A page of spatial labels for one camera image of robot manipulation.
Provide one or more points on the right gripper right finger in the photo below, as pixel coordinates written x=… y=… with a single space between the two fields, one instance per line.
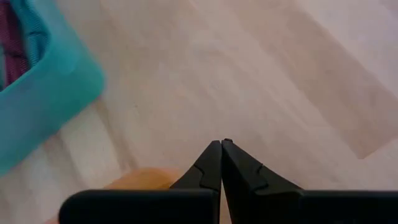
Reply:
x=239 y=174

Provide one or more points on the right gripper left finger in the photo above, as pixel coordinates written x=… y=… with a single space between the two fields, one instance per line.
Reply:
x=208 y=174

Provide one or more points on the orange translucent plastic bin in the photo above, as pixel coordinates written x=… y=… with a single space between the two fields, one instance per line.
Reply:
x=143 y=180

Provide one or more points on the green translucent plastic bin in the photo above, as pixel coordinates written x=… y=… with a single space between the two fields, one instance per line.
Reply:
x=56 y=93

